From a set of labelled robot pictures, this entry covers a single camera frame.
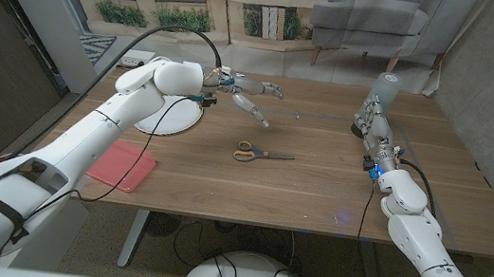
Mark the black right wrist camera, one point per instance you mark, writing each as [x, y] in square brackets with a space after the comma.
[370, 165]

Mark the pink plastic tray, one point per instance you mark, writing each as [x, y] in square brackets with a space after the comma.
[121, 165]

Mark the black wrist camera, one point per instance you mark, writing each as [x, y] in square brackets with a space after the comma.
[209, 101]
[370, 165]

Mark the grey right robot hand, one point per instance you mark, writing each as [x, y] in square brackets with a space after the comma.
[379, 132]

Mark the white power strip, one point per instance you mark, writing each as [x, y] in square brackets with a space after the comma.
[135, 60]

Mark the frosted plastic bottle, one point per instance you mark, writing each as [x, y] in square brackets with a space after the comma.
[387, 87]

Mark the white paper plate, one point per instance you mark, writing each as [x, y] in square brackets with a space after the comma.
[178, 117]

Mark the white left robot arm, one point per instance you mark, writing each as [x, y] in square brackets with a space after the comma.
[84, 136]

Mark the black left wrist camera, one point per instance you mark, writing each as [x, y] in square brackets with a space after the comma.
[209, 101]

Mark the black round ribbed object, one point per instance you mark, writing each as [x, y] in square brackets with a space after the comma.
[162, 224]

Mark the white table leg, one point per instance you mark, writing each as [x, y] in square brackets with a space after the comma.
[133, 238]

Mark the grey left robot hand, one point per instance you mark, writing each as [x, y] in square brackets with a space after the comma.
[244, 84]

